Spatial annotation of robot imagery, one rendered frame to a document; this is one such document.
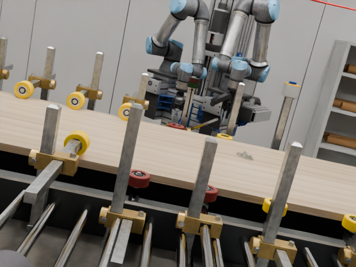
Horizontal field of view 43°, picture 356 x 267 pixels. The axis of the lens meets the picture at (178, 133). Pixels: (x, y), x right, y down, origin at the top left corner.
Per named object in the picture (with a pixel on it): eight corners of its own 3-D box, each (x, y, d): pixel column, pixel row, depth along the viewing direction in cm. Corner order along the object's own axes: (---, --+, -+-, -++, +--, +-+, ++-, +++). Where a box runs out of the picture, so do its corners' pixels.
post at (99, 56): (82, 138, 245) (97, 51, 233) (89, 139, 245) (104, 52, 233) (81, 139, 241) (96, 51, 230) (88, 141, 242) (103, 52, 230)
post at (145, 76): (126, 157, 247) (143, 71, 235) (132, 158, 247) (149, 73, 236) (125, 159, 244) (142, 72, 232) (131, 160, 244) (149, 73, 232)
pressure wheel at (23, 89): (24, 77, 215) (37, 88, 216) (14, 88, 216) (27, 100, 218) (20, 78, 209) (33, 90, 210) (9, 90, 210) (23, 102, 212)
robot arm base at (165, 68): (166, 70, 325) (169, 56, 322) (183, 75, 317) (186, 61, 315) (154, 70, 312) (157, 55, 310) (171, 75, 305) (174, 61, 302)
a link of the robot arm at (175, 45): (183, 61, 310) (187, 42, 307) (165, 58, 304) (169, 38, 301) (176, 59, 320) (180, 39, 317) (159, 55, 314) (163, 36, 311)
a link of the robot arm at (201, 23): (206, 3, 285) (199, 80, 285) (191, 0, 280) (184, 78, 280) (216, -1, 275) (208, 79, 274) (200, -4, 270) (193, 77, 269)
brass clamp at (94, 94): (77, 93, 240) (78, 84, 239) (101, 98, 241) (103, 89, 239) (74, 95, 234) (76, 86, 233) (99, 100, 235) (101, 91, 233)
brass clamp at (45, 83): (30, 83, 239) (32, 74, 238) (55, 89, 239) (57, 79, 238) (26, 85, 233) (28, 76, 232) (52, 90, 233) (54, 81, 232)
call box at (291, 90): (280, 95, 240) (284, 81, 238) (293, 98, 240) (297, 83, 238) (283, 97, 233) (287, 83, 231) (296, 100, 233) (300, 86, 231)
